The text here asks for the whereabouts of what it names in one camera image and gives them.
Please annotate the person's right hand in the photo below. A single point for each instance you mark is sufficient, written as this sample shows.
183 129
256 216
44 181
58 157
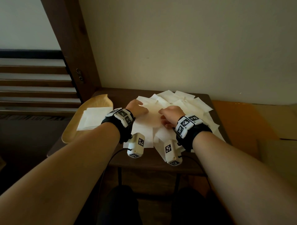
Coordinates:
174 113

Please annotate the person's left hand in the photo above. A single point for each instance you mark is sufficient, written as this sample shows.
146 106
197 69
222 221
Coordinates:
134 107

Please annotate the person's left fingers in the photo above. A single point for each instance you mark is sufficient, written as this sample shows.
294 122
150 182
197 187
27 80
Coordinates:
143 110

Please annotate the person's right fingers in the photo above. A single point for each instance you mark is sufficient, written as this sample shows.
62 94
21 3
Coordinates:
165 112

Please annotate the white paper napkin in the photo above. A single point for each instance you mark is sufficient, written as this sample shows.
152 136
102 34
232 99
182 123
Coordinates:
148 125

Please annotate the person's left forearm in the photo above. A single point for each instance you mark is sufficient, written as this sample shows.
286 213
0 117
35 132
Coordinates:
60 176

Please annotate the person's right forearm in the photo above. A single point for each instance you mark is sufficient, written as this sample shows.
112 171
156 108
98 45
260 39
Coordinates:
241 183

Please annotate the dark wooden side table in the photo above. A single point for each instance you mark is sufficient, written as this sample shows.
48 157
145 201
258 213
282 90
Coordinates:
120 95

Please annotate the pile of white napkins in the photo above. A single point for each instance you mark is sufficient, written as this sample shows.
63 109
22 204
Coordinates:
197 109

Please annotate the light wooden tray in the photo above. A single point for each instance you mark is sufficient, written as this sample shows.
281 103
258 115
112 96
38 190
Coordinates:
97 102

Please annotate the stack of folded white napkins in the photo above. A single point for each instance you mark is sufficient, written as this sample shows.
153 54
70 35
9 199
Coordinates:
92 118

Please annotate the small metal latch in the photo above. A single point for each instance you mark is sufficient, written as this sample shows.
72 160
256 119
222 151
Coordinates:
80 74

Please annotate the brown cardboard box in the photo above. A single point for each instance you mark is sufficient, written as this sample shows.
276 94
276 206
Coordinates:
246 122

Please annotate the person's left leg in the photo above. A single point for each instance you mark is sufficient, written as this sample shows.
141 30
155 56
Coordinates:
118 206

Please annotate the person's leg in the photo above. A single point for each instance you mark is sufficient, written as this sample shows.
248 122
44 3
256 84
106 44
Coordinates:
195 207
118 206

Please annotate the person's right leg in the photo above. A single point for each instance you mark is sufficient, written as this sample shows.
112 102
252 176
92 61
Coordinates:
195 207

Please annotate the white wrist camera with marker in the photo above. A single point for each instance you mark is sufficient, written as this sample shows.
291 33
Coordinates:
171 151
137 144

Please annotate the dark wooden post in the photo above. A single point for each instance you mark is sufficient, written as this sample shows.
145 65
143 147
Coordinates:
74 46

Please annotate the wooden slatted frame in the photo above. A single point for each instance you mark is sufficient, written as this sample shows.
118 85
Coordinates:
34 83

